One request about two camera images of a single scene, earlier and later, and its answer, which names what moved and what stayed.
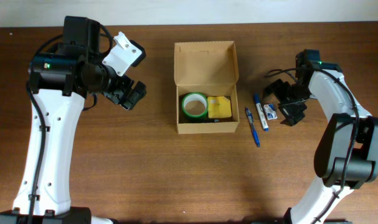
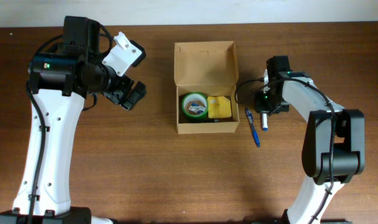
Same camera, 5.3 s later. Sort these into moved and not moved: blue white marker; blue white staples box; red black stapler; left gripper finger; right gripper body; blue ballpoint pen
Moved: blue white staples box; right gripper body
Not moved: blue ballpoint pen; red black stapler; left gripper finger; blue white marker
